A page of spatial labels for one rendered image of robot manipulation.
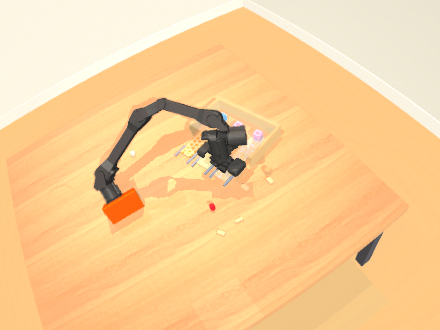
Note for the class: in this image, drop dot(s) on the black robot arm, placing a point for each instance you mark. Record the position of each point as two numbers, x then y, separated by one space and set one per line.
234 136

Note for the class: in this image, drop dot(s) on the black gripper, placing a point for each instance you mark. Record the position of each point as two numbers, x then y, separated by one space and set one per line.
221 160

